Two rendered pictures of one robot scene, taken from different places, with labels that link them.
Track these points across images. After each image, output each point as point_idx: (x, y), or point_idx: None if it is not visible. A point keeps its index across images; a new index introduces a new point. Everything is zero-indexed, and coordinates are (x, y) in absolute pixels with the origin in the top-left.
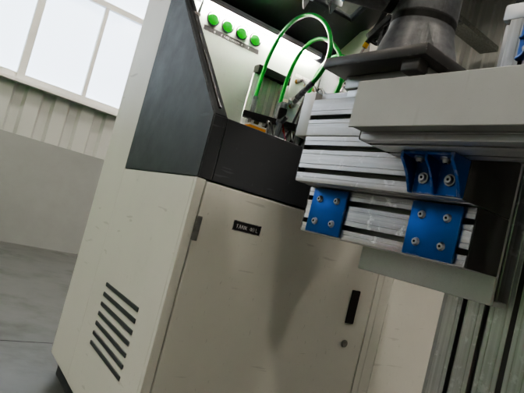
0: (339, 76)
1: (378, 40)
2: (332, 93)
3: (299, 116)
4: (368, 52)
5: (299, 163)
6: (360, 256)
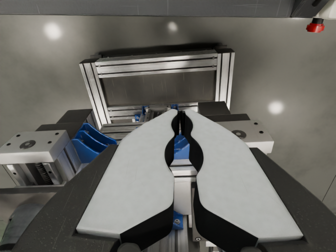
0: (4, 188)
1: (24, 239)
2: (12, 173)
3: (7, 141)
4: (4, 220)
5: (35, 130)
6: (101, 127)
